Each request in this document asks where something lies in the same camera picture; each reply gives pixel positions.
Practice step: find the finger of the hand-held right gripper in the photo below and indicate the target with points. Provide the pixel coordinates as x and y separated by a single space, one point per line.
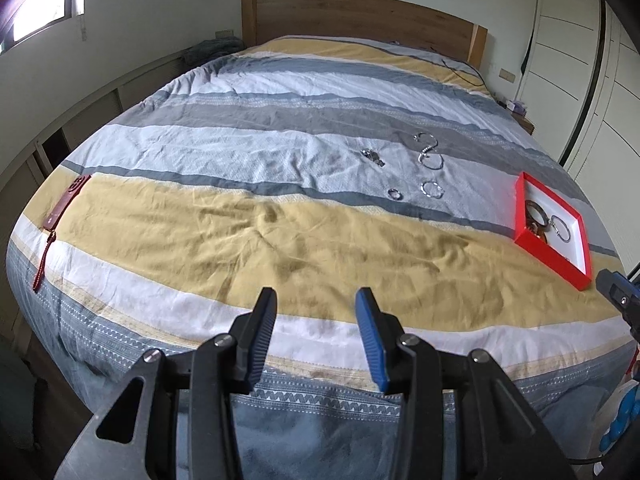
620 292

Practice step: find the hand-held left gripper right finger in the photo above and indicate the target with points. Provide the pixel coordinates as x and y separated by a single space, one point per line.
372 340

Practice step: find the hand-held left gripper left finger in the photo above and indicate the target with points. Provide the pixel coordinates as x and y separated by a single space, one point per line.
257 332

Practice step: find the red shallow box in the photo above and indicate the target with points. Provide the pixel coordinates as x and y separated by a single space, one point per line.
555 240

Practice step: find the amber bangle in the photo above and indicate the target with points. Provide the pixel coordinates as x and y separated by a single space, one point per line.
533 232

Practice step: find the dark olive bangle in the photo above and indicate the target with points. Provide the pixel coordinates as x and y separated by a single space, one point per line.
536 211

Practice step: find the striped duvet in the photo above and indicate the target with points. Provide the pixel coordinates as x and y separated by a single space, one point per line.
250 185

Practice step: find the silver clasp trinket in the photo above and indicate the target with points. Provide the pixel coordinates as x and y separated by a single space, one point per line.
373 156

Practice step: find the wooden nightstand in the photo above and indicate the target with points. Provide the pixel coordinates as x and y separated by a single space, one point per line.
520 121

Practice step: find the tissue box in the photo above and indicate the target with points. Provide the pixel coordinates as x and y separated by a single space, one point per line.
516 106

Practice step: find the white wardrobe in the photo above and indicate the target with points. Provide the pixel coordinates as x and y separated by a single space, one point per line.
580 60

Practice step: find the white low cabinet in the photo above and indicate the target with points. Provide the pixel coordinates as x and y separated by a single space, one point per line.
55 130

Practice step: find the grey cloth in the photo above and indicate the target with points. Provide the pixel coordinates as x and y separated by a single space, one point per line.
210 50

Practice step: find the wooden headboard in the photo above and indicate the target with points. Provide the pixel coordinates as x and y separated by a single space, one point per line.
360 20

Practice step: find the wall socket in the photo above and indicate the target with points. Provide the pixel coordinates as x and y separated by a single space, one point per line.
225 34
507 75

